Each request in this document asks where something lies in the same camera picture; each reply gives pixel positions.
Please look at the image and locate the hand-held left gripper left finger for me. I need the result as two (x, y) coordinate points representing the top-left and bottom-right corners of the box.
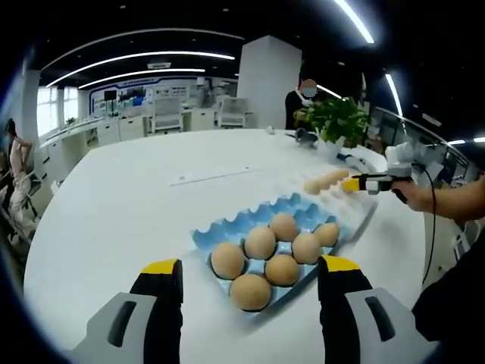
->
(71, 258), (185, 364)

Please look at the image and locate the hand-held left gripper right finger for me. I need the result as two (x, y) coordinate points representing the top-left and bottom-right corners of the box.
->
(317, 254), (443, 364)

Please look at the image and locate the group of brown eggs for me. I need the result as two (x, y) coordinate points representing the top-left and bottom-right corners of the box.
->
(304, 169), (352, 196)

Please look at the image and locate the single brown egg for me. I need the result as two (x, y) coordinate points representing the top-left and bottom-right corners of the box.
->
(313, 222), (341, 248)
(229, 272), (273, 312)
(264, 253), (300, 287)
(269, 212), (299, 243)
(244, 226), (277, 261)
(211, 242), (246, 281)
(291, 232), (322, 265)

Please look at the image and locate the blue egg tray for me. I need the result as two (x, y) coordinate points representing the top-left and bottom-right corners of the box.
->
(189, 192), (340, 312)

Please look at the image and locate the person's right hand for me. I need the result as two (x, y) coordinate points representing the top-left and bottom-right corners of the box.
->
(393, 180), (435, 214)

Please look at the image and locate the white plush toy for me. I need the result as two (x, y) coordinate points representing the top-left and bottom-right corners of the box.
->
(338, 151), (374, 170)

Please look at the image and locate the straight ceiling light strip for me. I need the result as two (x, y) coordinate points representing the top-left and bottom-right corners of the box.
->
(384, 73), (405, 118)

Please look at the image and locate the green potted plant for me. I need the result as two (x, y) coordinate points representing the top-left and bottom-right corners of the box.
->
(293, 96), (371, 155)

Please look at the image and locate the grey plush toy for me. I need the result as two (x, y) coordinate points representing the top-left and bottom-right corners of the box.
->
(294, 127), (319, 145)

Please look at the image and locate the white table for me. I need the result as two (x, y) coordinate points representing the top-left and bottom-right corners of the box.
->
(23, 127), (448, 364)

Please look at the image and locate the person's dark clothing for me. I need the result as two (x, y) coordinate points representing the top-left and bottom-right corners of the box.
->
(411, 248), (485, 344)

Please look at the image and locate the large curved ceiling light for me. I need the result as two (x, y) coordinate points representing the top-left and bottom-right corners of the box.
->
(333, 0), (376, 45)

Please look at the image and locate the white mesh office chair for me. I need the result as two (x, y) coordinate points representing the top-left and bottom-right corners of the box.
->
(217, 96), (249, 129)
(151, 96), (185, 133)

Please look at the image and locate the long curved ceiling light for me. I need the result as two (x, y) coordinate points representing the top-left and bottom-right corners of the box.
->
(47, 52), (236, 87)

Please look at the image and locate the white low cabinet row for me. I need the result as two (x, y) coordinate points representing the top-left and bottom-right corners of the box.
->
(39, 113), (152, 152)

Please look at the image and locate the short curved ceiling light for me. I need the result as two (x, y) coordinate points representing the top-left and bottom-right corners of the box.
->
(77, 67), (206, 90)

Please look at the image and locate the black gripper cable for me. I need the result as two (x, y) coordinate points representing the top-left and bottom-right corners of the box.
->
(415, 165), (439, 284)

